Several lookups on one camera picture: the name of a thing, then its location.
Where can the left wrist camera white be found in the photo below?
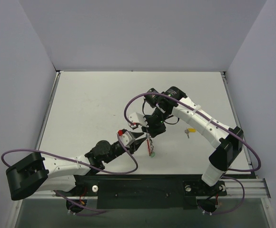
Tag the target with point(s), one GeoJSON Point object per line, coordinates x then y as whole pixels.
{"type": "Point", "coordinates": [126, 137]}

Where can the keyring bunch with coloured tags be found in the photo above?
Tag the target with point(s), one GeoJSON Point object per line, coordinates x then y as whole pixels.
{"type": "Point", "coordinates": [150, 145]}

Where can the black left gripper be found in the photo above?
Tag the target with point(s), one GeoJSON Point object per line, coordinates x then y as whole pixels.
{"type": "Point", "coordinates": [132, 145]}

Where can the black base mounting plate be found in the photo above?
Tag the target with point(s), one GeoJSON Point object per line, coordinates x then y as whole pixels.
{"type": "Point", "coordinates": [146, 191]}

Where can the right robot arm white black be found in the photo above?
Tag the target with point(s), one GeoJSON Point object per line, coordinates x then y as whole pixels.
{"type": "Point", "coordinates": [227, 142]}

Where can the key with yellow tag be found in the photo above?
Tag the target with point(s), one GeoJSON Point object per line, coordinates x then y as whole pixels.
{"type": "Point", "coordinates": [188, 131]}

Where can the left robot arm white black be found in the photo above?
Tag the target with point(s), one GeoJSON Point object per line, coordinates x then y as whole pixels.
{"type": "Point", "coordinates": [41, 171]}

